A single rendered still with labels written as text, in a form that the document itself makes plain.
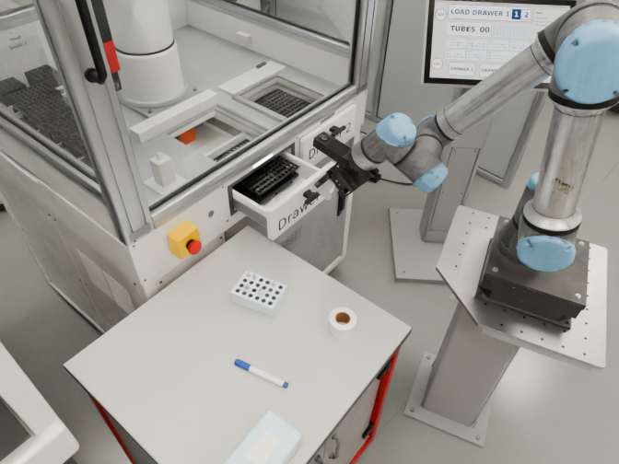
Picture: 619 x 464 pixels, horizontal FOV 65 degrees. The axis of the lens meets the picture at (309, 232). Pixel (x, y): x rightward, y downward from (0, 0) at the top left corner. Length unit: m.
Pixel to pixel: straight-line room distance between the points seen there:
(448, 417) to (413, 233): 0.97
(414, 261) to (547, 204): 1.39
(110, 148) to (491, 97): 0.80
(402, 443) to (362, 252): 0.96
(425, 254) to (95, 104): 1.82
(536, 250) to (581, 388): 1.24
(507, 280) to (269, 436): 0.69
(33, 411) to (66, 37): 0.64
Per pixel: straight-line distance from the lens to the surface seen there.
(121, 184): 1.13
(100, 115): 1.04
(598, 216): 3.14
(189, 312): 1.30
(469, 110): 1.15
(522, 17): 2.02
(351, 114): 1.74
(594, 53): 0.93
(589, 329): 1.46
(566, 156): 1.04
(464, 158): 2.22
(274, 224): 1.32
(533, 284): 1.34
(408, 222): 2.62
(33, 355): 2.35
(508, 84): 1.12
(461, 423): 2.04
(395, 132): 1.05
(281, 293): 1.26
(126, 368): 1.25
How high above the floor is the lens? 1.79
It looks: 45 degrees down
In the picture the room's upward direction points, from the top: 2 degrees clockwise
